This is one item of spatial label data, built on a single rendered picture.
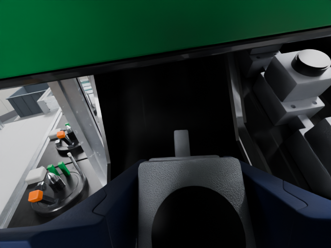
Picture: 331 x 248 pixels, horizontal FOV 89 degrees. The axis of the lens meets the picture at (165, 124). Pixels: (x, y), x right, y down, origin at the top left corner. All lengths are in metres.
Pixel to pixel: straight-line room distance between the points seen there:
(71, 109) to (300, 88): 0.22
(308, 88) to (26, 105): 2.28
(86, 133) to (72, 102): 0.04
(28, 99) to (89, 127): 2.11
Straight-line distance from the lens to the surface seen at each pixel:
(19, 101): 2.32
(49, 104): 1.48
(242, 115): 0.20
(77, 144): 0.72
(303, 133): 0.21
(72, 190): 0.56
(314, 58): 0.22
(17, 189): 0.73
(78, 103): 0.17
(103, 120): 0.17
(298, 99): 0.24
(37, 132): 1.28
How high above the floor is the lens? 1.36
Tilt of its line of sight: 33 degrees down
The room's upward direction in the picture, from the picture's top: 9 degrees counter-clockwise
